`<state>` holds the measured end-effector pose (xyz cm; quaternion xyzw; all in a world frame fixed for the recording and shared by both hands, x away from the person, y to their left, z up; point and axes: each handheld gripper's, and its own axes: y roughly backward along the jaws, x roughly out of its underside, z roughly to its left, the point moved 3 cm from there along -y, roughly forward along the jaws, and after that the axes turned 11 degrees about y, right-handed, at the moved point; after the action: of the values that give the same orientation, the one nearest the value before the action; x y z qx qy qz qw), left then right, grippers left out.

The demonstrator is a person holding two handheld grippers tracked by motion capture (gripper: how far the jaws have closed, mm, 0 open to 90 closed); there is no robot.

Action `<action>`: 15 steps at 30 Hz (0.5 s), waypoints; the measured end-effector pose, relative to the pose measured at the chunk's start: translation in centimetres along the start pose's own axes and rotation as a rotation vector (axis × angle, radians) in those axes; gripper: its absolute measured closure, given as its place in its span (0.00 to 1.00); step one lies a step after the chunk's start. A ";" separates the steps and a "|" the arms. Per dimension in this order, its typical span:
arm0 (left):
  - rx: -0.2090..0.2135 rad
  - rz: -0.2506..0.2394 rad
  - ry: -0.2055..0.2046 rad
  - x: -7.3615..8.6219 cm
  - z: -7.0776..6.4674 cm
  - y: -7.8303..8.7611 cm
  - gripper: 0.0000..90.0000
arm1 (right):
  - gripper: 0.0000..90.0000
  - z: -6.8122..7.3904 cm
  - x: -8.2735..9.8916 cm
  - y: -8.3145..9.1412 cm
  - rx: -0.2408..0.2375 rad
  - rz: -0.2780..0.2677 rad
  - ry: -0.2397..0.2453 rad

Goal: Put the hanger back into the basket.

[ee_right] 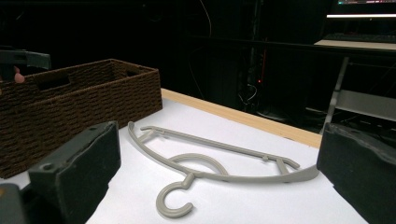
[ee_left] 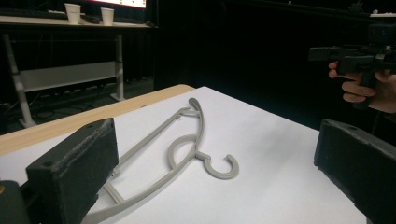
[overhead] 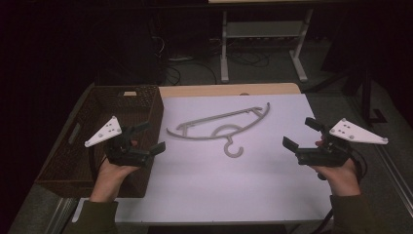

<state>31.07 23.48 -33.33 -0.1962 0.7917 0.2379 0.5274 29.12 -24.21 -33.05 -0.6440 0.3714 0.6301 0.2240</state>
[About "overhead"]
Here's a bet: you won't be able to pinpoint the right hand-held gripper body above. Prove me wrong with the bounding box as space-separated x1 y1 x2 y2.
295 117 390 169

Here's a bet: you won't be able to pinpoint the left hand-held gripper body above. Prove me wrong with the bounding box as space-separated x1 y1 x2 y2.
84 115 154 169

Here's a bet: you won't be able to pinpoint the brown woven basket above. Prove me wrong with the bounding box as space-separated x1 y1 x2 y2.
34 84 166 199

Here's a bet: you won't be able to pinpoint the grey plastic clothes hanger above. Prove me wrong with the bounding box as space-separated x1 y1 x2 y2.
166 101 272 160

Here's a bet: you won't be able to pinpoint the person's left hand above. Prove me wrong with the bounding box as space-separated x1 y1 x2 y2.
89 139 141 204

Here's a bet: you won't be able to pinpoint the person's right hand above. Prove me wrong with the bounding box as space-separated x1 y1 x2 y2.
310 137 362 198

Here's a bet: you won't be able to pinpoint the black metal stand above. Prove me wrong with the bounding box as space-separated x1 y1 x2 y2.
305 61 389 126

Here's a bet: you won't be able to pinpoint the white table mat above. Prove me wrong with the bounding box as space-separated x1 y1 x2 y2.
71 94 333 225

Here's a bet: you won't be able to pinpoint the black floor cables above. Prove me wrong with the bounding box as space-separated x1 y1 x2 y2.
159 35 272 86

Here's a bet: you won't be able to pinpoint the white metal desk frame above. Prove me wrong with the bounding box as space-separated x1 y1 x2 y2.
219 9 315 84

